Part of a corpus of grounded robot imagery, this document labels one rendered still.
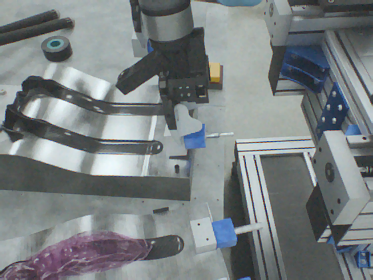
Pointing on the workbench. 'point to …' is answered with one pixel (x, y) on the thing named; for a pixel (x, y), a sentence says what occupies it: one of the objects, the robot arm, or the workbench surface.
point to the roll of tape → (56, 49)
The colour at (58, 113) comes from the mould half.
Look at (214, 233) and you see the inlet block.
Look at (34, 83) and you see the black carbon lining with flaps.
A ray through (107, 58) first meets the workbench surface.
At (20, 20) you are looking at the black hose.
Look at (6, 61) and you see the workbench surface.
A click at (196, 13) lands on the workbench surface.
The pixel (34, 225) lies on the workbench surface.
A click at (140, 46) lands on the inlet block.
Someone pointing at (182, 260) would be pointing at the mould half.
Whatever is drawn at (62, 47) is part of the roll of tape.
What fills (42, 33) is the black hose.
